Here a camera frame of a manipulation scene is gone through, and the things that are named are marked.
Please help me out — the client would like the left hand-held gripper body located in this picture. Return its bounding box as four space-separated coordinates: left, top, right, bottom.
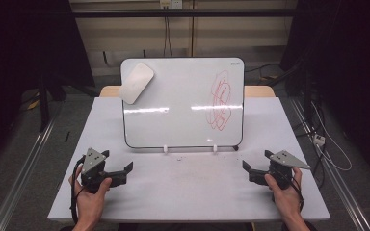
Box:
80 147 114 194

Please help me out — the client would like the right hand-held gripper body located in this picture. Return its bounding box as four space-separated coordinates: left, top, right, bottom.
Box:
268 149 312 191

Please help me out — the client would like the white whiteboard eraser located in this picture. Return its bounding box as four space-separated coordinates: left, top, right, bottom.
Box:
118 62 155 106

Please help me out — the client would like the white whiteboard with red scribble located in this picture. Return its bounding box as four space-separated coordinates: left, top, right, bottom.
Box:
119 57 246 150

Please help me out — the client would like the person's right hand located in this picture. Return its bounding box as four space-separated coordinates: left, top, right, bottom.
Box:
264 167 304 222

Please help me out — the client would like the person's left hand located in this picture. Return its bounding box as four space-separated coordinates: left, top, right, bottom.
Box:
68 167 114 226

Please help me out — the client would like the white power strip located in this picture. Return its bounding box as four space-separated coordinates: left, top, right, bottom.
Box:
312 134 327 147

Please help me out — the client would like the black metal stand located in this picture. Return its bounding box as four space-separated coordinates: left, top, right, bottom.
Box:
37 73 66 133

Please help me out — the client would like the black curtain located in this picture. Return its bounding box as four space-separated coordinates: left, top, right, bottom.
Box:
0 0 95 171
278 0 370 184

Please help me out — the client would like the black horizontal bar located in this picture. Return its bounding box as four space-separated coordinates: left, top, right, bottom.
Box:
71 8 298 18

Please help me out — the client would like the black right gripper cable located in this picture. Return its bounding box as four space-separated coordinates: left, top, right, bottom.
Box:
288 174 304 213

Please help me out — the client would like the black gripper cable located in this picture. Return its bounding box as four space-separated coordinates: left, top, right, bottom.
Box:
70 155 88 225
288 174 304 213

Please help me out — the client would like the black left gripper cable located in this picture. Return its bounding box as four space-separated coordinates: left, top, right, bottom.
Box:
70 155 88 225

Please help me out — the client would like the white cable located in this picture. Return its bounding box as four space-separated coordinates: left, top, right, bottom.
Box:
310 100 354 172

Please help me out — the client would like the aluminium floor rail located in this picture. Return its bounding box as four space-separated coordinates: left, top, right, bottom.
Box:
0 109 62 231
290 97 370 231

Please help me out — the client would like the black hanging cable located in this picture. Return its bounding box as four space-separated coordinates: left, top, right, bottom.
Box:
163 15 172 58

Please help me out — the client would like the white wall socket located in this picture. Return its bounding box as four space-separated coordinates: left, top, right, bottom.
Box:
159 0 183 10

